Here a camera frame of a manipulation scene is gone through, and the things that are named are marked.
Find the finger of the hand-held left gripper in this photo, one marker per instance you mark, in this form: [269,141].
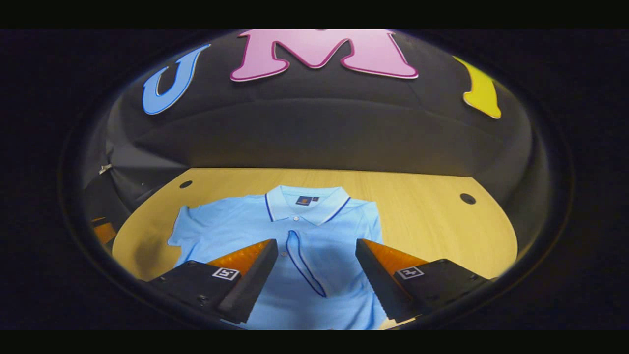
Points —
[104,232]

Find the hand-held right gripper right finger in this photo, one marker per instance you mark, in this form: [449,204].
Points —
[381,290]

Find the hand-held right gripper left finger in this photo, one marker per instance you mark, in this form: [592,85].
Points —
[250,287]

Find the light blue T-shirt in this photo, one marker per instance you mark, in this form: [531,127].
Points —
[236,226]

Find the small silver clip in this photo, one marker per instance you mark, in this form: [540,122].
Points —
[104,168]

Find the black backdrop cloth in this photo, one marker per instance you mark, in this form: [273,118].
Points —
[319,132]

